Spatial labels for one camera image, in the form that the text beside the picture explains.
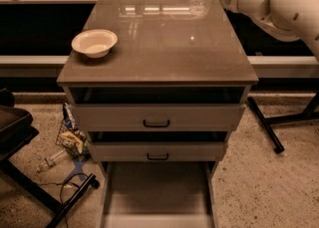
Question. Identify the black chair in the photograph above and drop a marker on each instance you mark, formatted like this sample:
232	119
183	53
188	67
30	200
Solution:
16	128

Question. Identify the white paper bowl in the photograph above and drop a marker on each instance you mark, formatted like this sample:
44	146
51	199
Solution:
95	43

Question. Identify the middle grey drawer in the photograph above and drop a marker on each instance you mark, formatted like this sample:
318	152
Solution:
157	151

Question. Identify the grey drawer cabinet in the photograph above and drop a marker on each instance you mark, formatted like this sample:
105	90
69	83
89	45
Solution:
164	56

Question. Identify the clear plastic water bottle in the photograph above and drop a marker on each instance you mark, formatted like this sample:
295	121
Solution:
199	8

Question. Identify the top grey drawer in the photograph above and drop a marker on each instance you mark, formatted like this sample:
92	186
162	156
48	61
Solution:
157	117

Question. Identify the bottom grey open drawer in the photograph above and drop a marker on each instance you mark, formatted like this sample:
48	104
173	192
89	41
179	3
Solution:
157	195

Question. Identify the black stand legs left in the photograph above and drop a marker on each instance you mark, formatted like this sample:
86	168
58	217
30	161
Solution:
58	207

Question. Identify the empty bottle on floor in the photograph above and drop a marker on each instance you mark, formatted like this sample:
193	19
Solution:
51	161

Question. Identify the wire basket with snack bags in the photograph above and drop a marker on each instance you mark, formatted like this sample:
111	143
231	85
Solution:
69	135

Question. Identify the black stand base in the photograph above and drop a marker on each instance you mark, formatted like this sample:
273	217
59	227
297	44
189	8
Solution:
309	113

